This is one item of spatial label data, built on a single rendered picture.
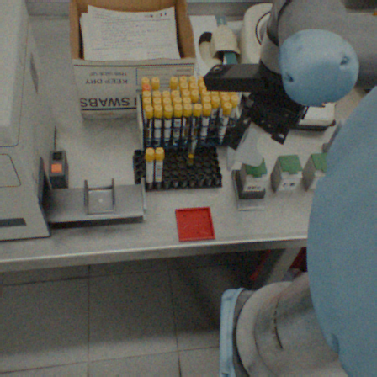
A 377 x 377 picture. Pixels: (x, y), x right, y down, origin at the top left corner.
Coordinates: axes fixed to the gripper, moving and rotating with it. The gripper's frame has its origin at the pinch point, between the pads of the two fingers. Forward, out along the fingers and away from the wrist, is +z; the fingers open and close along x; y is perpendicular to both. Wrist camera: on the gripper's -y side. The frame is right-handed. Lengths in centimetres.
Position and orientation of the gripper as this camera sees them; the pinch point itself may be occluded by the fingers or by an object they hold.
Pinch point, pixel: (245, 145)
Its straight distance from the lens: 82.0
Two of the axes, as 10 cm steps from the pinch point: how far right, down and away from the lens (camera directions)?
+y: 8.1, 5.2, -2.8
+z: -0.8, 5.6, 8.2
